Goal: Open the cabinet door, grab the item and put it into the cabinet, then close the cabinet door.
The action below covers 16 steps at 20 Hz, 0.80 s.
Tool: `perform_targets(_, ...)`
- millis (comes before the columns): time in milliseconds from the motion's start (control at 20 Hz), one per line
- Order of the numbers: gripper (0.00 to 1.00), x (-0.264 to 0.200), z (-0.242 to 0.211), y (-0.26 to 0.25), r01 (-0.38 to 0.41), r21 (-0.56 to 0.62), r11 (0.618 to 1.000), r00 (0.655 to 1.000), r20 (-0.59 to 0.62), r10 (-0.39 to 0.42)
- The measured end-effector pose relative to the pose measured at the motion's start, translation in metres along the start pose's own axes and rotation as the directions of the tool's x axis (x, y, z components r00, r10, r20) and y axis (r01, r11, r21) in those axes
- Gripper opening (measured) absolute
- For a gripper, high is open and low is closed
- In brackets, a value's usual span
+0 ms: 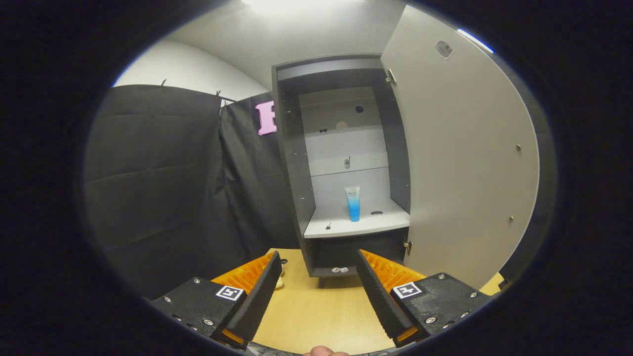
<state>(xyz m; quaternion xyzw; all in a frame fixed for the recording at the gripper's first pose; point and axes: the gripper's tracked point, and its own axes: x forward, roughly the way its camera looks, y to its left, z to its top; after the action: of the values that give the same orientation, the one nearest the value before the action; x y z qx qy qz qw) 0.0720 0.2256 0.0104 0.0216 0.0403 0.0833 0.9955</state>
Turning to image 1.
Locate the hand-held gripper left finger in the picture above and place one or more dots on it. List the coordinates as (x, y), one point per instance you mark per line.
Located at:
(259, 301)

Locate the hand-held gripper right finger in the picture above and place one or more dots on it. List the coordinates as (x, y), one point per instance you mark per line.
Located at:
(381, 301)

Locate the white and blue tube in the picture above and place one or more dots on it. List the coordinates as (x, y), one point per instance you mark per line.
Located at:
(353, 207)

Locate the beige cabinet door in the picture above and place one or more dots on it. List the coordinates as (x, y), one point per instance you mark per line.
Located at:
(460, 173)

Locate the yellow plush toy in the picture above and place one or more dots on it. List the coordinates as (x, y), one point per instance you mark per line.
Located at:
(280, 283)

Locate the black backdrop cloth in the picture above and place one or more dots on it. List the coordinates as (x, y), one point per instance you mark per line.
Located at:
(158, 198)

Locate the wide ceiling light panel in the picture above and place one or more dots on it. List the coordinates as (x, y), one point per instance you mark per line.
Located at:
(296, 3)

